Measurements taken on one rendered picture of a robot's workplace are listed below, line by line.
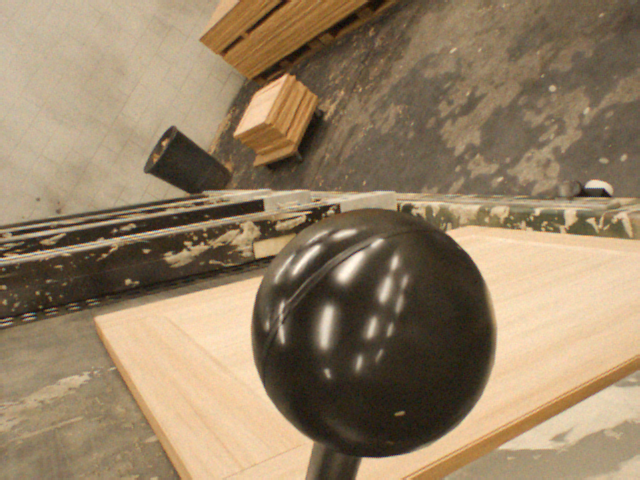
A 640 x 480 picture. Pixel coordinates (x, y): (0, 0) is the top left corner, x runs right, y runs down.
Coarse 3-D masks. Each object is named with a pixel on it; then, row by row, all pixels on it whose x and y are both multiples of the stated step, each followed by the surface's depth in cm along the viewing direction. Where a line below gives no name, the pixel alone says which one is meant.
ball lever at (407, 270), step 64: (320, 256) 7; (384, 256) 7; (448, 256) 7; (256, 320) 8; (320, 320) 7; (384, 320) 6; (448, 320) 7; (320, 384) 7; (384, 384) 6; (448, 384) 7; (320, 448) 10; (384, 448) 7
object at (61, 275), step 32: (384, 192) 100; (224, 224) 83; (256, 224) 86; (288, 224) 89; (32, 256) 71; (64, 256) 72; (96, 256) 74; (128, 256) 76; (160, 256) 78; (192, 256) 81; (224, 256) 83; (0, 288) 68; (32, 288) 70; (64, 288) 72; (96, 288) 74; (128, 288) 76
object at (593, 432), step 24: (624, 384) 26; (576, 408) 24; (600, 408) 24; (624, 408) 24; (528, 432) 23; (552, 432) 22; (576, 432) 22; (600, 432) 22; (624, 432) 22; (504, 456) 21; (528, 456) 21; (552, 456) 21; (576, 456) 21; (600, 456) 20; (624, 456) 20
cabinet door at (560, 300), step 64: (512, 256) 63; (576, 256) 59; (128, 320) 54; (192, 320) 53; (512, 320) 42; (576, 320) 41; (128, 384) 42; (192, 384) 37; (256, 384) 36; (512, 384) 31; (576, 384) 30; (192, 448) 29; (256, 448) 28; (448, 448) 26
